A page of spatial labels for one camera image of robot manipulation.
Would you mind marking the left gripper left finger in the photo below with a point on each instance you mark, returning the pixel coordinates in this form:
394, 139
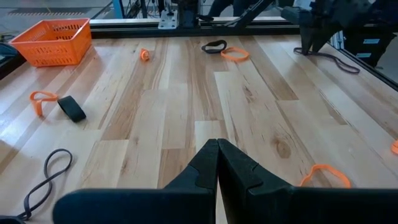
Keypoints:
186, 199

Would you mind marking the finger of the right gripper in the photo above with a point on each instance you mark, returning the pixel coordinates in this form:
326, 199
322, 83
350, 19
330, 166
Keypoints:
320, 35
305, 39

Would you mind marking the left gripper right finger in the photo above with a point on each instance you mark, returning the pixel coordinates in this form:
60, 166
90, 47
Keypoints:
264, 202

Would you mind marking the thin black rubber band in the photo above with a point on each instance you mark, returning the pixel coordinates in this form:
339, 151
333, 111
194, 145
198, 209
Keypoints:
342, 63
63, 150

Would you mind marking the orange plastic basket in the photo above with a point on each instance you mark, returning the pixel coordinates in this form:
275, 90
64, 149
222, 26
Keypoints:
62, 59

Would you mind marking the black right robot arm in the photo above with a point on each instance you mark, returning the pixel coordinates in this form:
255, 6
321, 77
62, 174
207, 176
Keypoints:
385, 12

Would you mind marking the silver aluminium extrusion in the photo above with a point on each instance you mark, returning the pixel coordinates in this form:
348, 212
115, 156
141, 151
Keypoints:
337, 40

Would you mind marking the blue workbench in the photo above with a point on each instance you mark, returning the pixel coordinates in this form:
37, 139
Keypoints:
118, 9

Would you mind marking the yellow black hazard strip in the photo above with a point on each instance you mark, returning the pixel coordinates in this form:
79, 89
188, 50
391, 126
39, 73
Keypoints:
46, 13

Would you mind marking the black table clamp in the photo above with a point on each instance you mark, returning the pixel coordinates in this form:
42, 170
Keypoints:
6, 49

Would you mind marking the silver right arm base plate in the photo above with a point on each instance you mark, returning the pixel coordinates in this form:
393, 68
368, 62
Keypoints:
168, 21

